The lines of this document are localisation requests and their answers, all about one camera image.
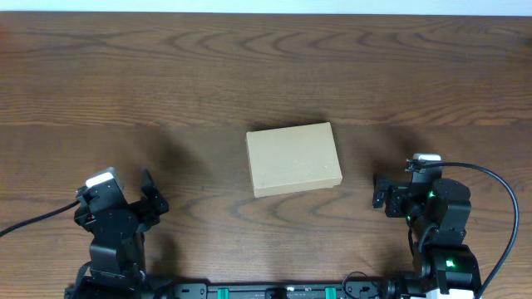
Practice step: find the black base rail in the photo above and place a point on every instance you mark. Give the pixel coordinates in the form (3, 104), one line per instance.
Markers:
(270, 290)

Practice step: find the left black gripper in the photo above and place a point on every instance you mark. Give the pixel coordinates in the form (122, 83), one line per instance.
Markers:
(145, 205)

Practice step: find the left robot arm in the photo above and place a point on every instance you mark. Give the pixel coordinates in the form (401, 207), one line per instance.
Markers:
(117, 267)

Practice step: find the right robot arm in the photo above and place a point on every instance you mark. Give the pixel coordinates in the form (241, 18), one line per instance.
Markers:
(436, 211)

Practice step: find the brown cardboard box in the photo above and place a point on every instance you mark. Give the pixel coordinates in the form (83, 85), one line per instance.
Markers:
(293, 159)

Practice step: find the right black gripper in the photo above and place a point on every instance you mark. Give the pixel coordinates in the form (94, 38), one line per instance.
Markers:
(395, 196)

